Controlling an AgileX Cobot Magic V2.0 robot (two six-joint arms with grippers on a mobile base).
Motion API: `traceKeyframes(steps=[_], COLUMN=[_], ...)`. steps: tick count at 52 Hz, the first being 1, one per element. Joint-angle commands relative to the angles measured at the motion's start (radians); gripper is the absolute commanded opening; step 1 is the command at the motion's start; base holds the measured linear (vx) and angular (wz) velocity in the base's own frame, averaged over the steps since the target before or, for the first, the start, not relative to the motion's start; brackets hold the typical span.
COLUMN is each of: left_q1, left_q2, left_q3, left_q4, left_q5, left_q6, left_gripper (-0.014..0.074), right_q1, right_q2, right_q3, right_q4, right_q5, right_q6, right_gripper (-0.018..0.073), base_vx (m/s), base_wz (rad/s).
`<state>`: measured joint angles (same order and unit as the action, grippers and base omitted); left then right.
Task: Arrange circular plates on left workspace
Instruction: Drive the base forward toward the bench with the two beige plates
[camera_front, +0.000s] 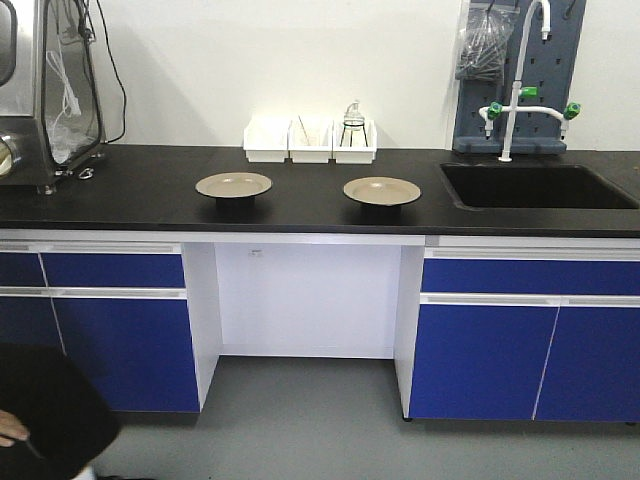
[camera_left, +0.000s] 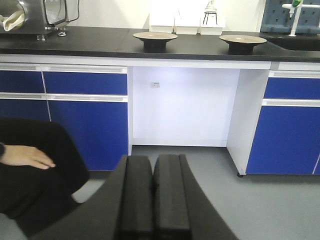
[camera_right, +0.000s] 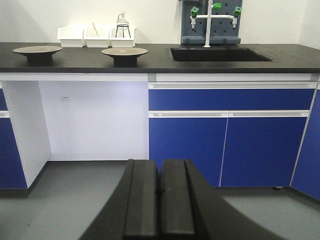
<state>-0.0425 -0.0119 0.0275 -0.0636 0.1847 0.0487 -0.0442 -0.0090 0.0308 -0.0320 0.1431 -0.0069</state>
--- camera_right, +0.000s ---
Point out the white bin,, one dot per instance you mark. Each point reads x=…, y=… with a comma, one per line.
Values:
x=118, y=42
x=71, y=36
x=92, y=41

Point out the blue cabinet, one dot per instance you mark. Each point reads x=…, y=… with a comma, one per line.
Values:
x=11, y=170
x=306, y=177

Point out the blue cabinet door right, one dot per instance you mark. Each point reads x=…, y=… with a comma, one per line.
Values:
x=261, y=151

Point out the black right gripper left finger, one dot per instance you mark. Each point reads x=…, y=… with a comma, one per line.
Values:
x=131, y=211

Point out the white bin, right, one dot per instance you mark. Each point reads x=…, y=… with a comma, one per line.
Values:
x=118, y=42

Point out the tan plate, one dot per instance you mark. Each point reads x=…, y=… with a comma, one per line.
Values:
x=39, y=54
x=124, y=56

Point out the blue cabinet far right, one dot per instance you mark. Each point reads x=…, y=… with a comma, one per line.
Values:
x=306, y=177

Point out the black lab sink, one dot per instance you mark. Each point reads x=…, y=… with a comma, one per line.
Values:
x=218, y=55

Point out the white bin, middle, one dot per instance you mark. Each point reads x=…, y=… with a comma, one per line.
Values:
x=92, y=41

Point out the glass alcohol lamp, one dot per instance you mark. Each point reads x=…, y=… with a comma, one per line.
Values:
x=121, y=19

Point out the blue cabinet door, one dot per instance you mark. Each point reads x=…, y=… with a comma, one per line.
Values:
x=261, y=151
x=198, y=139

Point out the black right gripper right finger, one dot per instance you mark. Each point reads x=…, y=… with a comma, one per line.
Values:
x=191, y=209

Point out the grey pegboard drying rack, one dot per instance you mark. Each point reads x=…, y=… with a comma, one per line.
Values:
x=221, y=31

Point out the blue cabinet far left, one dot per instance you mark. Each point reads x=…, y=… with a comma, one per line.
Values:
x=11, y=170

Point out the black wire tripod stand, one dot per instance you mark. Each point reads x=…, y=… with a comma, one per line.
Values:
x=122, y=31

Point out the white lab faucet green knobs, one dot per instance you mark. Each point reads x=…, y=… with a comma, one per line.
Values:
x=194, y=15

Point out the blue drawer front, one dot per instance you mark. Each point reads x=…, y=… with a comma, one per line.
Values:
x=229, y=99

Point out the blue cabinet door left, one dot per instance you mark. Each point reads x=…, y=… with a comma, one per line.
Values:
x=198, y=139

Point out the white bin, left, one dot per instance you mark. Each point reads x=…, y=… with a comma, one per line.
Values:
x=71, y=36

